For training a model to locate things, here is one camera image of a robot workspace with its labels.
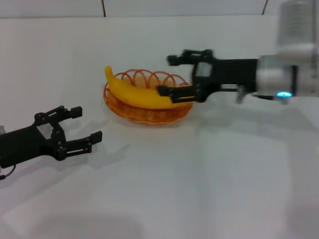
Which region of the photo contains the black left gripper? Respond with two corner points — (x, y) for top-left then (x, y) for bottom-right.
(0, 105), (103, 169)

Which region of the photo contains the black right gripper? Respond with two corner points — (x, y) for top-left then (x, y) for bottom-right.
(157, 49), (260, 104)

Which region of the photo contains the orange wire basket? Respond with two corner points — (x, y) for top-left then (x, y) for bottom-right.
(102, 68), (194, 125)

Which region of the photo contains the yellow banana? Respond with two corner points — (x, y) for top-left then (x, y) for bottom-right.
(104, 65), (194, 111)

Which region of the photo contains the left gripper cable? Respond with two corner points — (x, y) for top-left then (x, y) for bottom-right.
(0, 163), (17, 181)

